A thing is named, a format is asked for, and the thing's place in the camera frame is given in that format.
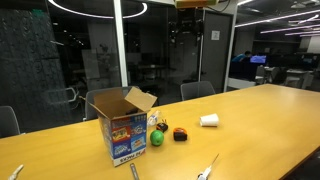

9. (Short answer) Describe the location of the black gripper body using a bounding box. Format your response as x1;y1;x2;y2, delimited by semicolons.
175;8;202;34

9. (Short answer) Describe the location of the open printed cardboard box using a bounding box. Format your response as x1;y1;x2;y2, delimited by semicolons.
79;86;158;168

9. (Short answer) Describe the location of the white paper door sign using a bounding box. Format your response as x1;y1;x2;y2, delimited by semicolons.
210;30;221;41

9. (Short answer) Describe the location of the grey door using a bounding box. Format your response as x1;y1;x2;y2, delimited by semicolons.
199;11;233;94

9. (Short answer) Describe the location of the person in blue shirt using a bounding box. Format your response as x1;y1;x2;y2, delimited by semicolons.
231;50;253;64

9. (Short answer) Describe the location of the white window pillar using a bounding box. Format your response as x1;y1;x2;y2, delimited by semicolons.
113;0;129;88

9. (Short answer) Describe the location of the blue computer monitor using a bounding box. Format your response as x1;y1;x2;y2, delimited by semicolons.
249;54;268;65

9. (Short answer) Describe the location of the distant office chair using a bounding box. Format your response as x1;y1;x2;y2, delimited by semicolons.
254;64;268;85

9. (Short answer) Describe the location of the clear plastic bottle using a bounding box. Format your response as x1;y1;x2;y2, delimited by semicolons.
147;110;162;127

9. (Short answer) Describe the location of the white paper cup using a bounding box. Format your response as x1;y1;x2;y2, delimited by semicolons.
199;113;220;128

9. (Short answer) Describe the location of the small black orange gadget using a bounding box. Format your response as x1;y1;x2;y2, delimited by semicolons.
155;119;169;133

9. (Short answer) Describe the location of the orange black tape measure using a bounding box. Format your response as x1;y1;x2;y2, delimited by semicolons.
172;127;188;142

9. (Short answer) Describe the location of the green ball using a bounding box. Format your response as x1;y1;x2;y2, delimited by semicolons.
149;129;165;147

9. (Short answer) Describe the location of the chair behind glass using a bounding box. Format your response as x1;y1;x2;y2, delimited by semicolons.
44;87;81;111

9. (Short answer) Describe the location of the small white tool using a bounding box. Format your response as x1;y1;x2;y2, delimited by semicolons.
7;164;25;180

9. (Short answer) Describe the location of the tan wrist camera box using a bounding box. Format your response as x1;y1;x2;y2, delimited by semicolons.
174;0;219;9

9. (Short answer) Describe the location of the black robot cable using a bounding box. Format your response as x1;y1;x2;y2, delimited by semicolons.
215;0;233;14

